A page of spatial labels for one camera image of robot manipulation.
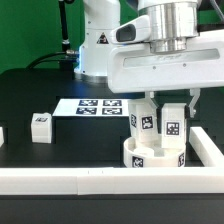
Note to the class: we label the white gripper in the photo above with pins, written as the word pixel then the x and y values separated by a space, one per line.
pixel 133 67

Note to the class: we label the white part at left edge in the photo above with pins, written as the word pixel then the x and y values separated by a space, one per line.
pixel 1 136

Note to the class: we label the white sheet with markers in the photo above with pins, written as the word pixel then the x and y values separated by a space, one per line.
pixel 91 108

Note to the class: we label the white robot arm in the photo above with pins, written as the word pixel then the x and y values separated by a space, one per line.
pixel 162 49

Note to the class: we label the white round stool seat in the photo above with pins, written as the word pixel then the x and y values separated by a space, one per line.
pixel 136 155

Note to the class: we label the white front fence bar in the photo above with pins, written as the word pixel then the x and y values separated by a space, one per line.
pixel 106 181

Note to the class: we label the white right fence bar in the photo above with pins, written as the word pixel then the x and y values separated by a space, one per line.
pixel 209 154

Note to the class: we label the white fence bar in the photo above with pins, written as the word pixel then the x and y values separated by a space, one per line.
pixel 209 154
pixel 106 181

